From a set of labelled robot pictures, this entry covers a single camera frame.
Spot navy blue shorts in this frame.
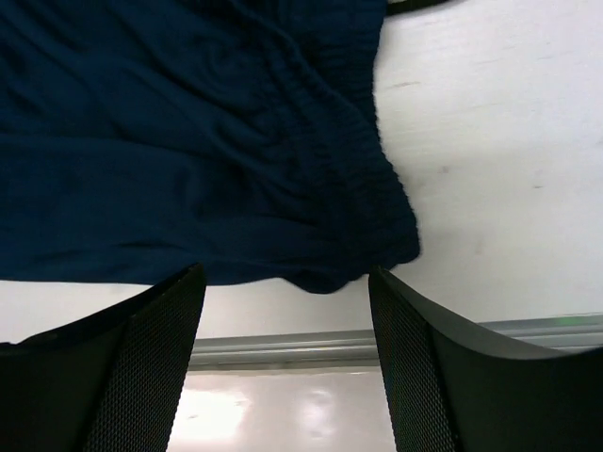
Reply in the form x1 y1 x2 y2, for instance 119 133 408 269
1 1 420 294

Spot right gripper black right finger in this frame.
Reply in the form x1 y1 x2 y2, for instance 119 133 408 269
368 268 602 451

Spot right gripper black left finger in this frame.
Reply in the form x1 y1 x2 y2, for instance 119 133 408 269
1 265 206 452

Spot white front cover board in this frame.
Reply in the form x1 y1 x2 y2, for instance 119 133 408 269
169 367 396 452

